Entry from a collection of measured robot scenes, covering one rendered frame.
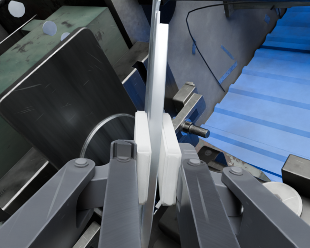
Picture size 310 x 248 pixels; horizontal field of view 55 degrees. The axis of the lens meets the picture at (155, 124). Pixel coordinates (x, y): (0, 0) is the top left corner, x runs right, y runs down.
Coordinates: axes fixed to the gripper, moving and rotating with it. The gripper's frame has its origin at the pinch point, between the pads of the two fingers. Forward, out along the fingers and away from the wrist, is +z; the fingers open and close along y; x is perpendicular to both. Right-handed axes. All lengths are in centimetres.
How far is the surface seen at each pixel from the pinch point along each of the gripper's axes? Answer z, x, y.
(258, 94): 184, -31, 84
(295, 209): 10.9, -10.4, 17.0
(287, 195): 12.6, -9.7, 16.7
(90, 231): 25.4, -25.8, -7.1
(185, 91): 44.6, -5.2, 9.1
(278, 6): 169, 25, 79
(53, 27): 32.0, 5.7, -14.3
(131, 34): 44.1, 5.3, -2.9
